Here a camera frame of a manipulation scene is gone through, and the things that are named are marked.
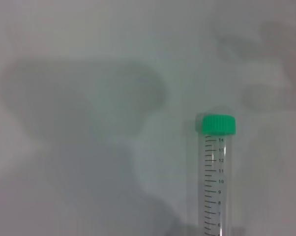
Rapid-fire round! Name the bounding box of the clear test tube green cap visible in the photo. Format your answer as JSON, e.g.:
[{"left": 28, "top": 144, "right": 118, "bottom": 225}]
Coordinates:
[{"left": 196, "top": 114, "right": 237, "bottom": 236}]

